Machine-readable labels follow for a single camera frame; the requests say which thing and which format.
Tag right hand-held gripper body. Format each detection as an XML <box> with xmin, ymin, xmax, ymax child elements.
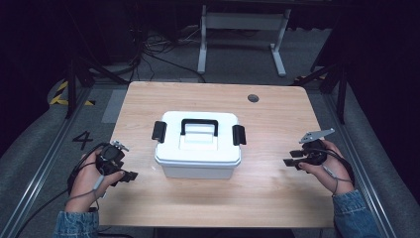
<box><xmin>298</xmin><ymin>128</ymin><xmax>336</xmax><ymax>167</ymax></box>

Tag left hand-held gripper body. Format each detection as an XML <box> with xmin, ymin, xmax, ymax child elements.
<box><xmin>95</xmin><ymin>140</ymin><xmax>130</xmax><ymax>177</ymax></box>

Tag white plastic storage box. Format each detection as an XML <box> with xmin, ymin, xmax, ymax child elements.
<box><xmin>159</xmin><ymin>163</ymin><xmax>239</xmax><ymax>180</ymax></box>

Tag white box lid black handle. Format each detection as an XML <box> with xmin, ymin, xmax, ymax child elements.
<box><xmin>151</xmin><ymin>110</ymin><xmax>248</xmax><ymax>168</ymax></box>

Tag person's right hand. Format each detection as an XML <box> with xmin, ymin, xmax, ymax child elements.
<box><xmin>298</xmin><ymin>139</ymin><xmax>356</xmax><ymax>196</ymax></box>

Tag person's left hand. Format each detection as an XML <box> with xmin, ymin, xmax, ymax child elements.
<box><xmin>64</xmin><ymin>147</ymin><xmax>127</xmax><ymax>213</ymax></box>

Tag grey floor tape patch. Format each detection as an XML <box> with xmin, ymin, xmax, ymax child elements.
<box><xmin>101</xmin><ymin>88</ymin><xmax>129</xmax><ymax>125</ymax></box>

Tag black tripod stand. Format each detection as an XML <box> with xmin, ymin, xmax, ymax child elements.
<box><xmin>63</xmin><ymin>49</ymin><xmax>131</xmax><ymax>120</ymax></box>
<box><xmin>289</xmin><ymin>61</ymin><xmax>349</xmax><ymax>126</ymax></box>

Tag grey left gripper cord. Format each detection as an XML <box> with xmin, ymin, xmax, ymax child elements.
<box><xmin>64</xmin><ymin>174</ymin><xmax>107</xmax><ymax>212</ymax></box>

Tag grey gripper cord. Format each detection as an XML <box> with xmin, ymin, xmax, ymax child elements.
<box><xmin>64</xmin><ymin>174</ymin><xmax>107</xmax><ymax>212</ymax></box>
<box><xmin>321</xmin><ymin>164</ymin><xmax>355</xmax><ymax>196</ymax></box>

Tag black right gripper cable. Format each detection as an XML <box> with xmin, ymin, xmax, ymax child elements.
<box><xmin>306</xmin><ymin>148</ymin><xmax>357</xmax><ymax>186</ymax></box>

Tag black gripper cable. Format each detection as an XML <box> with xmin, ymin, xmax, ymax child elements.
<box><xmin>14</xmin><ymin>142</ymin><xmax>110</xmax><ymax>238</ymax></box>
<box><xmin>306</xmin><ymin>148</ymin><xmax>357</xmax><ymax>186</ymax></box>

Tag grey right gripper cord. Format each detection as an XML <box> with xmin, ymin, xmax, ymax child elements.
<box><xmin>321</xmin><ymin>164</ymin><xmax>355</xmax><ymax>196</ymax></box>

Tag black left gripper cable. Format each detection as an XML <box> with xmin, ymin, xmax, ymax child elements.
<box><xmin>14</xmin><ymin>142</ymin><xmax>110</xmax><ymax>238</ymax></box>

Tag black floor cables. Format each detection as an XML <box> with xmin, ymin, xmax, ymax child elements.
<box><xmin>130</xmin><ymin>29</ymin><xmax>208</xmax><ymax>84</ymax></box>

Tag white metal table frame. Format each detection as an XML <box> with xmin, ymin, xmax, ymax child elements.
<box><xmin>196</xmin><ymin>4</ymin><xmax>293</xmax><ymax>78</ymax></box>

